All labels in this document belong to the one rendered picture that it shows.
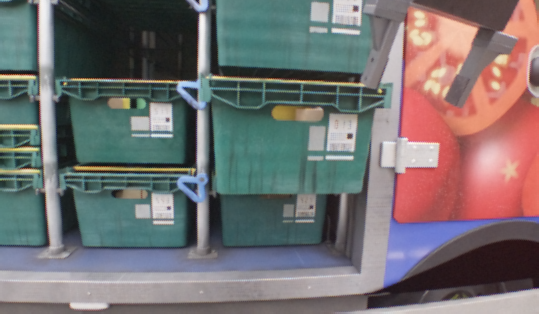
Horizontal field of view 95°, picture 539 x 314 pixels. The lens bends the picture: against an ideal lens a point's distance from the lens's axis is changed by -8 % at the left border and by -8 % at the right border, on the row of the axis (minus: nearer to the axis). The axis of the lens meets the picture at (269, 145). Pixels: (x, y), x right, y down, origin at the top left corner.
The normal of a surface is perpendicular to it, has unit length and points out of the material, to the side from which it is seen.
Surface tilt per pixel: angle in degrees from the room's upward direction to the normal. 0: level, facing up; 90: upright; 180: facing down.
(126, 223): 98
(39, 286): 90
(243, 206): 94
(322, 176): 100
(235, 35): 93
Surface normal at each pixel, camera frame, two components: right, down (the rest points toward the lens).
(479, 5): 0.08, 0.49
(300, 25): 0.11, 0.25
